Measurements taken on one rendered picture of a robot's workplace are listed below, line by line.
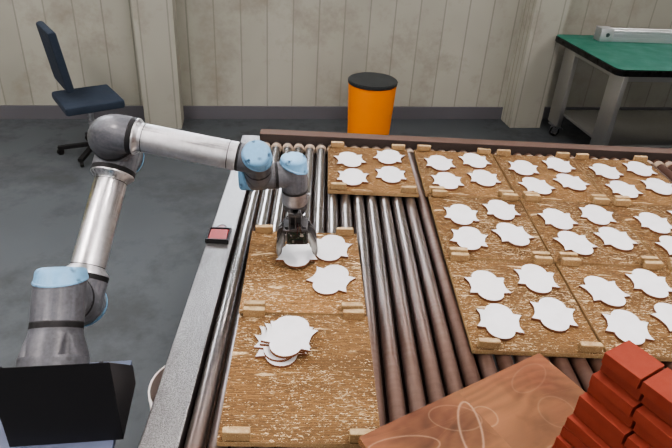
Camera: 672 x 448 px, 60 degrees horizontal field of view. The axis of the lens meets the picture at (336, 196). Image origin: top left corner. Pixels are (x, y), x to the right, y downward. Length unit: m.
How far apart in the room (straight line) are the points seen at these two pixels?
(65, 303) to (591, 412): 1.10
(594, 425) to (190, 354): 0.93
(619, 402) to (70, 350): 1.10
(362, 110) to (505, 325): 3.03
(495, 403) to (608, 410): 0.27
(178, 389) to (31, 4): 4.28
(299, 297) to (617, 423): 0.89
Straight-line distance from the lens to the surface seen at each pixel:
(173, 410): 1.45
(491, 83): 5.76
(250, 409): 1.40
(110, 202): 1.65
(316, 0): 5.15
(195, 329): 1.63
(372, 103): 4.45
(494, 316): 1.71
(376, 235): 2.00
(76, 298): 1.47
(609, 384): 1.14
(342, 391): 1.44
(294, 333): 1.52
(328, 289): 1.70
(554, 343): 1.70
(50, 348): 1.44
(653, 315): 1.92
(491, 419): 1.31
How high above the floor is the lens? 1.99
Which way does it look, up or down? 29 degrees down
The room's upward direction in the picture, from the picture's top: 4 degrees clockwise
